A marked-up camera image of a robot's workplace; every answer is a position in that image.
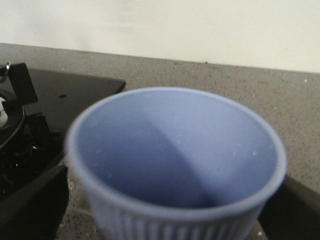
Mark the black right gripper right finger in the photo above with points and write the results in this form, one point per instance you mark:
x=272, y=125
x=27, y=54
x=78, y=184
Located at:
x=292, y=213

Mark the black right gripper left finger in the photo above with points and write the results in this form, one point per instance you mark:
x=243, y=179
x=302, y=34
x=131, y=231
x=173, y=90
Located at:
x=35, y=211

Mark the blue ribbed plastic cup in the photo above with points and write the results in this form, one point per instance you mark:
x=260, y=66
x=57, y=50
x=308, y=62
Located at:
x=170, y=163

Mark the right gas burner with grate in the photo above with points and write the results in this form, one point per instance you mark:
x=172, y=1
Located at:
x=27, y=145

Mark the black glass gas stove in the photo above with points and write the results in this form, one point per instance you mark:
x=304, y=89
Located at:
x=61, y=98

